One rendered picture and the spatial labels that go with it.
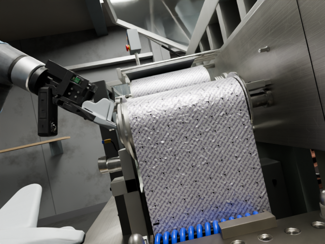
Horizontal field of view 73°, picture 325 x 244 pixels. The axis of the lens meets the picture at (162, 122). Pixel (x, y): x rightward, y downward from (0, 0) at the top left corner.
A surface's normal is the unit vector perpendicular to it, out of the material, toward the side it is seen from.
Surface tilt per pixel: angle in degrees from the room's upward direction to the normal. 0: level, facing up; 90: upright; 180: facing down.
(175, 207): 90
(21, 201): 34
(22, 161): 90
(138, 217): 90
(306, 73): 90
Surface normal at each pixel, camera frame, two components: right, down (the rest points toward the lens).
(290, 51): -0.98, 0.22
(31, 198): -0.32, -0.79
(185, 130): 0.01, -0.02
